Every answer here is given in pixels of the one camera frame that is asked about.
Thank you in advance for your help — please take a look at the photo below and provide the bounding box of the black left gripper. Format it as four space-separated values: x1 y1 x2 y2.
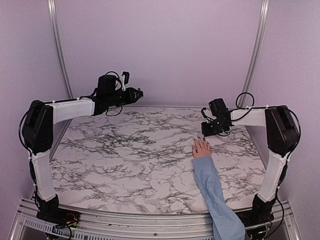
106 87 142 107

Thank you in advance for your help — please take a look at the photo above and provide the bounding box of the person's hand with painted nails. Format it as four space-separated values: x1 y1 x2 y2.
191 136 212 159

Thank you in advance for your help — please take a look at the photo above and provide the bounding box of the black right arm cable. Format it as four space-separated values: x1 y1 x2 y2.
234 92 255 111

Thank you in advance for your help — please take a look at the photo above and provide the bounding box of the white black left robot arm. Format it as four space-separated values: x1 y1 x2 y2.
18 71 144 223

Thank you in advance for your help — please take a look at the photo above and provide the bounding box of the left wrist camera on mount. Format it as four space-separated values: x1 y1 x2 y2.
120 71 130 91

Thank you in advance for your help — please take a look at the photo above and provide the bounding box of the aluminium corner post right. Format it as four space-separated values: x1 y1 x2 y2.
242 0 270 93

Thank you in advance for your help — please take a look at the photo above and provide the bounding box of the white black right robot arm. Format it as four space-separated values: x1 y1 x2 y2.
200 98 301 224

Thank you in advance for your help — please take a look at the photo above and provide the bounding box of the aluminium front frame rail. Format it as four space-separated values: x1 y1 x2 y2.
9 197 301 240

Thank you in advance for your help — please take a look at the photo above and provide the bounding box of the aluminium corner post left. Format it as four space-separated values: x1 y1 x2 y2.
47 0 74 99

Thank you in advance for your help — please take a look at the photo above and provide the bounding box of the aluminium corner post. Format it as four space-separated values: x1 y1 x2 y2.
47 0 74 99
242 0 270 93

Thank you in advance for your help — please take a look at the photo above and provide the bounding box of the forearm in blue sleeve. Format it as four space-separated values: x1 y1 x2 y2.
192 156 246 240

